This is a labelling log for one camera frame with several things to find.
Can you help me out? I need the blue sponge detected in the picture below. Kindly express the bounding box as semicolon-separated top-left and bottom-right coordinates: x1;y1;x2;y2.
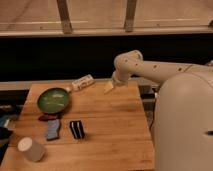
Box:
45;119;61;141

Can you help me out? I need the white ceramic cup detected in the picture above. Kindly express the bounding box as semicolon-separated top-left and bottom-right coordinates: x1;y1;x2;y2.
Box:
18;137;45;162

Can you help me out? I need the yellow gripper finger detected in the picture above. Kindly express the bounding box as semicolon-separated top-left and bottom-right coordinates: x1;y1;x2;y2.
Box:
104;81;114;93

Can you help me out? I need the green round plate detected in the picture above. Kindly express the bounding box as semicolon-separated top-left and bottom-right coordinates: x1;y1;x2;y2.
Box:
37;87;70;114

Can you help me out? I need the dark red small object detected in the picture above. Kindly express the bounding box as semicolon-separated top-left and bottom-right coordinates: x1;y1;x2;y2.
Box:
38;114;59;122

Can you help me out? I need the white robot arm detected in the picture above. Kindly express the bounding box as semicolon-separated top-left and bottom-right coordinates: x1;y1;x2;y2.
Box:
107;50;213;171

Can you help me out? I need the black striped eraser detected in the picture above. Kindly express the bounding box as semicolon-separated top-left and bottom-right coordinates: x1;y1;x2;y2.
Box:
69;120;85;139

